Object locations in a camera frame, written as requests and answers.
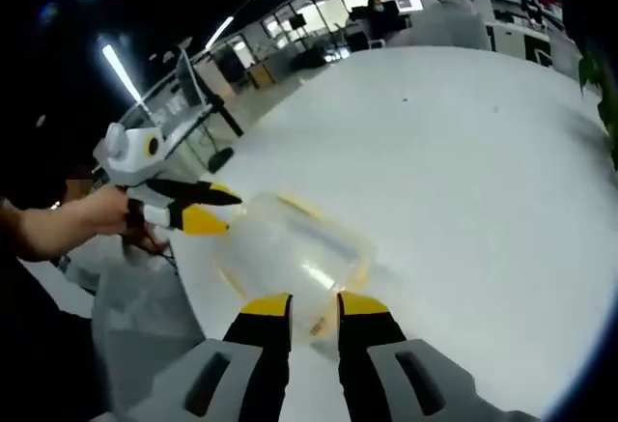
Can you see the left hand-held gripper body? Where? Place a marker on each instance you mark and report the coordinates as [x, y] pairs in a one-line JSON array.
[[128, 156]]

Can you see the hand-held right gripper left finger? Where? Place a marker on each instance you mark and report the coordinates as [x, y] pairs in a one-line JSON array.
[[261, 369]]

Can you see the person's left hand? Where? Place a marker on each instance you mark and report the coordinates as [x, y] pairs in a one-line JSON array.
[[108, 212]]

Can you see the green potted plant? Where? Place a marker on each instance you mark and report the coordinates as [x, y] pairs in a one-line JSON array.
[[601, 89]]

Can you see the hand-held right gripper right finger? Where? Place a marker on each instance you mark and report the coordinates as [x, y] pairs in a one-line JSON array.
[[362, 369]]

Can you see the clear container with yellow buckles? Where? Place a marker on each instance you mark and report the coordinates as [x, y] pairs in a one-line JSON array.
[[294, 258]]

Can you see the monitor on black stand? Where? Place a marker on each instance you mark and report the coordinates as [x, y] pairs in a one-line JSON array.
[[190, 79]]

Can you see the black oval object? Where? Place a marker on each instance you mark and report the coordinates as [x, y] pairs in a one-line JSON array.
[[221, 160]]

